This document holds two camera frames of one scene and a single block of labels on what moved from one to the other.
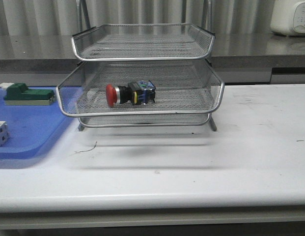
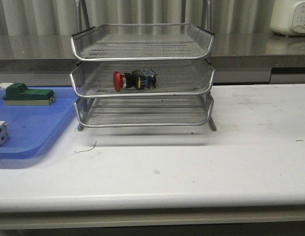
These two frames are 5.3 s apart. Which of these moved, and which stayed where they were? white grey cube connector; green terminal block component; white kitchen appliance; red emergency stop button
Moved: red emergency stop button
Stayed: green terminal block component; white grey cube connector; white kitchen appliance
